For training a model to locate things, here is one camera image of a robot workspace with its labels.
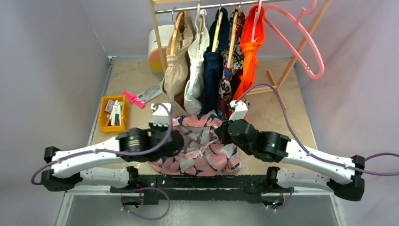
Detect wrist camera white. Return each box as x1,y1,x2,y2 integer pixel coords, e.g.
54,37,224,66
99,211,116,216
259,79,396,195
228,100,248,121
151,103,172,127

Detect pink shark print shorts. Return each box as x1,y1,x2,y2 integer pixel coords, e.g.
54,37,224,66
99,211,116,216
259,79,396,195
149,111,242,177

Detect navy shorts on hanger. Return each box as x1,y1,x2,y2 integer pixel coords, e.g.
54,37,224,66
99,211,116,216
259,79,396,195
200,8,230,114

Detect orange hanger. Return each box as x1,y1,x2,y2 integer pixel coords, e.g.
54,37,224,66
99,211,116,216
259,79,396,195
170,12,184,55

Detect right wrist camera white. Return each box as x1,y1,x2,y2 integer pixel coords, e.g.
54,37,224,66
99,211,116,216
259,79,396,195
228,100,248,121

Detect patterned shorts on hanger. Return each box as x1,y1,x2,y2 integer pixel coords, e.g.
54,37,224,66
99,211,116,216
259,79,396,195
217,7,246,118

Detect round drawer cabinet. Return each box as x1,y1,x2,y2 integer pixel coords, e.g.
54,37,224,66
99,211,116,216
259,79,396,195
148,24,174,79

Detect wooden clothes rack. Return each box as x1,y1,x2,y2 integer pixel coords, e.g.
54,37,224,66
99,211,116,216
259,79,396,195
148,0,331,91

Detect beige shorts on hanger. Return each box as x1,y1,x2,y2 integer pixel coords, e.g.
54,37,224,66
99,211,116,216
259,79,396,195
161,11,195,116

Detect pink plastic hanger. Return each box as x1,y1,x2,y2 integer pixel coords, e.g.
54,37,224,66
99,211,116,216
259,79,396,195
248,0,326,80

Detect printed flat package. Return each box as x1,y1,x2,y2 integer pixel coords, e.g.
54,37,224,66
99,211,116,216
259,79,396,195
137,82,162,103

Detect orange shorts on hanger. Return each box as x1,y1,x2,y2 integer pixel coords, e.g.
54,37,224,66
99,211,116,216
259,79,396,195
233,5,265,100

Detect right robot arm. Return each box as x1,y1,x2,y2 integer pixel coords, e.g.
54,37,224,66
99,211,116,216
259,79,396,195
215,120,365,202

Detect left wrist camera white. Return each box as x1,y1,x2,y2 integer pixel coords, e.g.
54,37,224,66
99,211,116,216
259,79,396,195
151,103,172,127

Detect pink plastic clip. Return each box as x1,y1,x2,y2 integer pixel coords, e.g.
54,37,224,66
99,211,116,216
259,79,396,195
122,91,145,109

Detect white shorts on hanger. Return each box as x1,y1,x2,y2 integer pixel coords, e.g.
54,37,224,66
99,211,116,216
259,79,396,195
184,9,210,115

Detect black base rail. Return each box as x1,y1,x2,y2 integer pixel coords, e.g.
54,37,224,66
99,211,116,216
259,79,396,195
110,175,292,205

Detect yellow plastic bin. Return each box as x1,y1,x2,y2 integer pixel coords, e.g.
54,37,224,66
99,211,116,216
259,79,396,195
97,95,129,133

